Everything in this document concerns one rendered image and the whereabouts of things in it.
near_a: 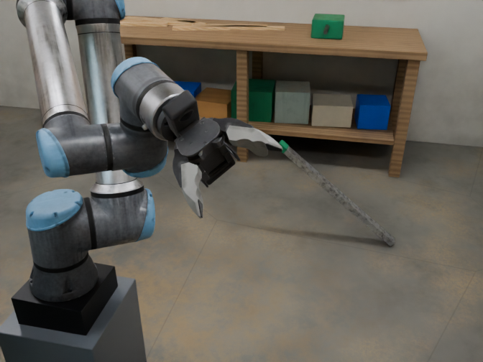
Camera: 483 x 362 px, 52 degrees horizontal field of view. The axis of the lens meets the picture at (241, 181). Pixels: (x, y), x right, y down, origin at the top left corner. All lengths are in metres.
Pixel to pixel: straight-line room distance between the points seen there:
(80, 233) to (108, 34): 0.53
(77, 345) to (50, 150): 0.72
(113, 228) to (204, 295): 1.06
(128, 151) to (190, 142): 0.21
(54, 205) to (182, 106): 0.78
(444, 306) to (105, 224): 1.65
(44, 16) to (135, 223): 0.58
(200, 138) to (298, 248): 1.98
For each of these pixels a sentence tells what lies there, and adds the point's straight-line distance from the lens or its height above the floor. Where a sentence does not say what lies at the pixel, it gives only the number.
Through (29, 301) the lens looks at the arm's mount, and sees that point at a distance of 1.53.
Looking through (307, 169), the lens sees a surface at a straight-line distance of 2.58.
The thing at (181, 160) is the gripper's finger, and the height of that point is 1.28.
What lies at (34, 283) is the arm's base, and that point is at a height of 0.68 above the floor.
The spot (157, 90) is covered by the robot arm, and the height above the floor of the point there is 1.35.
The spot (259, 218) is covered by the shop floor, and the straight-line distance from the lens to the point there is 2.90.
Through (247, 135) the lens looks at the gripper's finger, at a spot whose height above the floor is 1.32.
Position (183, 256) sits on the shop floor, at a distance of 2.63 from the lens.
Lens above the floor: 1.61
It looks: 29 degrees down
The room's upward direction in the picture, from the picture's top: straight up
